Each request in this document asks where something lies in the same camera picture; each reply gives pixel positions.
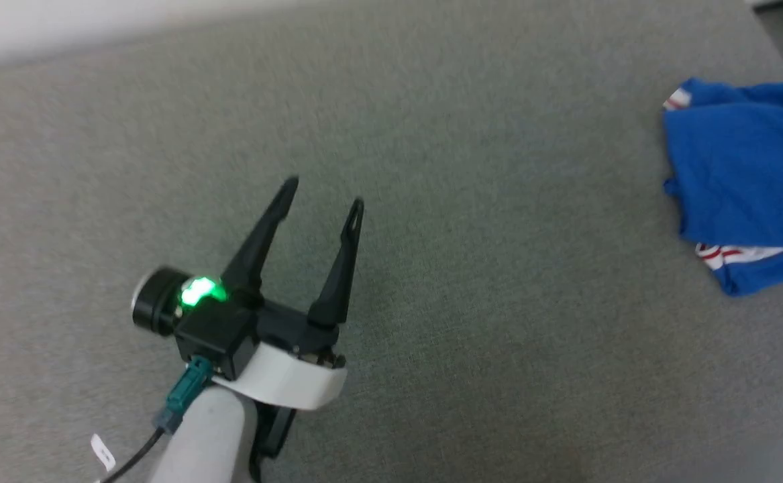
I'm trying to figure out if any black white-banded left gripper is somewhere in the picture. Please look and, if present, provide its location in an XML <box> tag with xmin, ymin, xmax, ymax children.
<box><xmin>213</xmin><ymin>176</ymin><xmax>366</xmax><ymax>481</ymax></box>

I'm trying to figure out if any blue shirt with white striped trim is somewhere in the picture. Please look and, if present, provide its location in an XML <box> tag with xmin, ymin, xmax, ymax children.
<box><xmin>662</xmin><ymin>72</ymin><xmax>783</xmax><ymax>297</ymax></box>

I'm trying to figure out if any grey fabric sofa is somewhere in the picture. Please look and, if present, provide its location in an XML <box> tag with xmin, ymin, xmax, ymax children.
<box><xmin>0</xmin><ymin>0</ymin><xmax>783</xmax><ymax>483</ymax></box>

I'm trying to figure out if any black cable with teal connector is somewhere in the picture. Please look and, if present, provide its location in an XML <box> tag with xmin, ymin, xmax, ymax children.
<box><xmin>99</xmin><ymin>356</ymin><xmax>214</xmax><ymax>483</ymax></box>

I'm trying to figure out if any white cable label tag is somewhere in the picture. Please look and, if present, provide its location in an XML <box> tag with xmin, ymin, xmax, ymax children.
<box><xmin>91</xmin><ymin>434</ymin><xmax>117</xmax><ymax>472</ymax></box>

